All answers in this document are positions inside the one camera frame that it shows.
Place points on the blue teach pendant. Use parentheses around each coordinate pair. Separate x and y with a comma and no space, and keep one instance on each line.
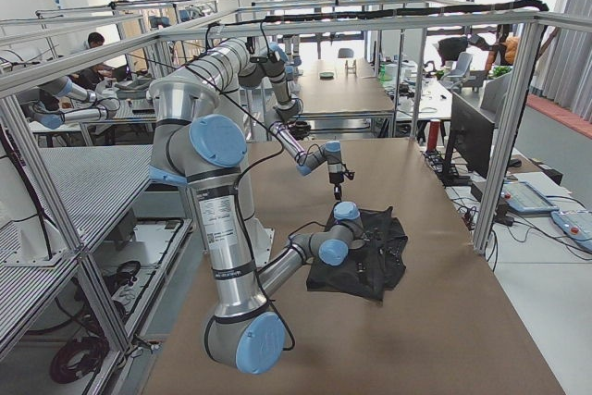
(523,198)
(576,224)

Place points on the black graphic t-shirt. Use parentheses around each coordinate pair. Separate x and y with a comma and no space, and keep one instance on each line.
(370,270)

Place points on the black Huawei monitor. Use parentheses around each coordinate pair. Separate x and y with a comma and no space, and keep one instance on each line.
(471,135)

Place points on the red cylinder bottle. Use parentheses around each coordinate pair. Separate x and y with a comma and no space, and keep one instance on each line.
(432,139)

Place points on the aluminium slat workbench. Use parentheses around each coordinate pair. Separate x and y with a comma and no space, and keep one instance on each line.
(86,191)

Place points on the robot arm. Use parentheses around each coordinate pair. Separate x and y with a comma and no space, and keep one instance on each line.
(198,148)
(210,76)

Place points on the aluminium frame post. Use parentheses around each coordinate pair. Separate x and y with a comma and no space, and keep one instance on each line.
(509,122)

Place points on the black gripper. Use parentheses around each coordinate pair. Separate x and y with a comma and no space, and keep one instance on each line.
(334,178)

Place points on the overhead aluminium frame beam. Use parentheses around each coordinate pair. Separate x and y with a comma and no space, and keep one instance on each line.
(387,19)

